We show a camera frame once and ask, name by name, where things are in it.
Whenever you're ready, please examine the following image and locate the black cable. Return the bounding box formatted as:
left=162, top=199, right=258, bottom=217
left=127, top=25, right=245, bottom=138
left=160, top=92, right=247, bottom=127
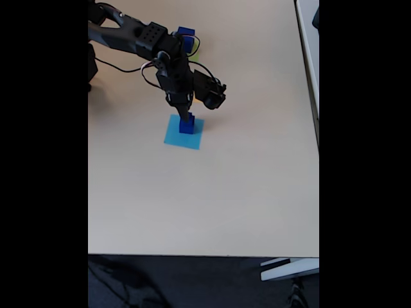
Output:
left=95, top=33, right=223, bottom=90

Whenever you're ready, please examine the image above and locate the white neighbouring table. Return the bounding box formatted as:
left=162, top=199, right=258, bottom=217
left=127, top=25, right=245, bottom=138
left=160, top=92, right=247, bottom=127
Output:
left=294, top=0, right=320, bottom=150

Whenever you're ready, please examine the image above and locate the medium blue cube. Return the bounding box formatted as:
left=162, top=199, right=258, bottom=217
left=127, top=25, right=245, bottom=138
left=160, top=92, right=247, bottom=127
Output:
left=179, top=117, right=196, bottom=134

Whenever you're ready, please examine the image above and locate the white table leg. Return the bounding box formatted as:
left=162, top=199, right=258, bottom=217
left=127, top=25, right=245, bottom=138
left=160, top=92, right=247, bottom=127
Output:
left=259, top=257, right=320, bottom=282

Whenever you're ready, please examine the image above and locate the light blue paper square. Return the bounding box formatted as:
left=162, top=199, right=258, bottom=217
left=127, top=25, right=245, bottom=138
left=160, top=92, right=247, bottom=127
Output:
left=163, top=114, right=206, bottom=151

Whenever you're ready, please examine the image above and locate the large blue cube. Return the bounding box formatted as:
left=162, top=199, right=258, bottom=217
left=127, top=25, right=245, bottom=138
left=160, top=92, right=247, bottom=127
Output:
left=175, top=26, right=196, bottom=55

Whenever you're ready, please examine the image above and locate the green paper square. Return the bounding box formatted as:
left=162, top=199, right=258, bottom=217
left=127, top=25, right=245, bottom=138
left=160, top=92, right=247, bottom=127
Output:
left=188, top=43, right=202, bottom=62

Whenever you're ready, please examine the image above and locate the black camera box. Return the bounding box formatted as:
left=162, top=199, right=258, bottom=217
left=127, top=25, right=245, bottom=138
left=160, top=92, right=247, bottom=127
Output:
left=191, top=69, right=227, bottom=111

